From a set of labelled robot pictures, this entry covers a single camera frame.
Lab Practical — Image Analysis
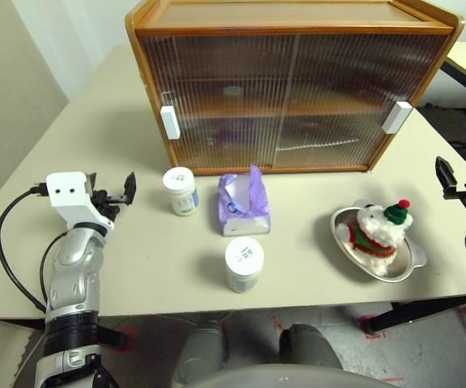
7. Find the wooden cabinet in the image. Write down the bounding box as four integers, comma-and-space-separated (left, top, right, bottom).
124, 0, 466, 175

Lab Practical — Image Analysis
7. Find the grey robot torso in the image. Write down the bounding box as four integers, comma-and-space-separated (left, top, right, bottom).
212, 363, 379, 388

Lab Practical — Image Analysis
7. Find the grey robot right leg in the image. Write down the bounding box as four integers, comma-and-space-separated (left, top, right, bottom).
277, 323, 343, 371

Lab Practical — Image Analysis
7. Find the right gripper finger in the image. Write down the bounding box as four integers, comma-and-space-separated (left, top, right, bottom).
435, 156, 460, 200

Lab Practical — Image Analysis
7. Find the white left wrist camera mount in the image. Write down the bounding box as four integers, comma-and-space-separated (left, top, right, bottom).
45, 171, 117, 235

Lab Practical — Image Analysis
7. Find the purple tissue pack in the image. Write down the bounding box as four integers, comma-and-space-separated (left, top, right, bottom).
216, 163, 273, 237

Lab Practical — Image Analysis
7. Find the ribbed clear sliding door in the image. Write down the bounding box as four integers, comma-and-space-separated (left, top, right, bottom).
142, 35, 299, 169
273, 34, 448, 169

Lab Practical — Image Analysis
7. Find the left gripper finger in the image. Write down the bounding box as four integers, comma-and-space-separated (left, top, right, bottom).
83, 172, 99, 198
121, 171, 138, 208

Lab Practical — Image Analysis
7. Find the metal bowl with ears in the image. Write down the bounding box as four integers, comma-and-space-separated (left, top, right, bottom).
329, 198, 429, 285

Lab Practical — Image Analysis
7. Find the grey robot left leg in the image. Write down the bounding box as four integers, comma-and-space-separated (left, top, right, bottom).
178, 321, 228, 385

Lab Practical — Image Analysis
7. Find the grey robot leg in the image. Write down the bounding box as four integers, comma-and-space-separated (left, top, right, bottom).
277, 323, 343, 371
178, 321, 228, 385

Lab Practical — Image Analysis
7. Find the white door handle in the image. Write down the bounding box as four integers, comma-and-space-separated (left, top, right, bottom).
159, 104, 181, 141
381, 100, 413, 134

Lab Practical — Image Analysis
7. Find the white lidded jar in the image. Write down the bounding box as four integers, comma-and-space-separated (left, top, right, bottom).
224, 237, 265, 294
162, 166, 200, 218

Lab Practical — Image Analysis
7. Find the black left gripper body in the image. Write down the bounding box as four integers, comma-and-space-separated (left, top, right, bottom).
91, 188, 133, 221

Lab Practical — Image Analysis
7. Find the white plush bear toy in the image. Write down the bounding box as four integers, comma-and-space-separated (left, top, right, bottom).
335, 197, 414, 278

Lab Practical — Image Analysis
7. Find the black table frame leg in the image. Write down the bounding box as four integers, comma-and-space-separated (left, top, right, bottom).
368, 293, 466, 336

